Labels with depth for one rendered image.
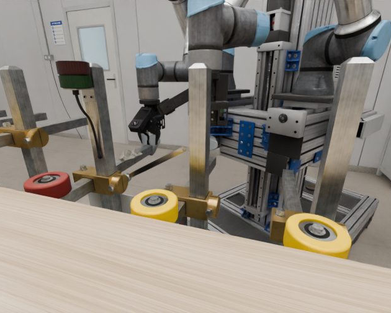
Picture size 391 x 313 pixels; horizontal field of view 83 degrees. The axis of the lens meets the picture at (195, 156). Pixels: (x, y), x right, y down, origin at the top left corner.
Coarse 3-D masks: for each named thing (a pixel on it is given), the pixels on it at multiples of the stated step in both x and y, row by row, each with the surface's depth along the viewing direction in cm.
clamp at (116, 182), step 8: (88, 168) 59; (80, 176) 57; (88, 176) 56; (96, 176) 55; (104, 176) 55; (112, 176) 55; (120, 176) 55; (96, 184) 56; (104, 184) 55; (112, 184) 54; (120, 184) 55; (96, 192) 57; (104, 192) 56; (112, 192) 56; (120, 192) 56
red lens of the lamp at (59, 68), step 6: (60, 66) 41; (66, 66) 41; (72, 66) 41; (78, 66) 42; (84, 66) 43; (60, 72) 42; (66, 72) 41; (72, 72) 42; (78, 72) 42; (84, 72) 43; (90, 72) 45
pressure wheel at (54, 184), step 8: (40, 176) 46; (48, 176) 45; (56, 176) 47; (64, 176) 46; (24, 184) 43; (32, 184) 43; (40, 184) 43; (48, 184) 43; (56, 184) 43; (64, 184) 45; (32, 192) 42; (40, 192) 42; (48, 192) 42; (56, 192) 43; (64, 192) 45
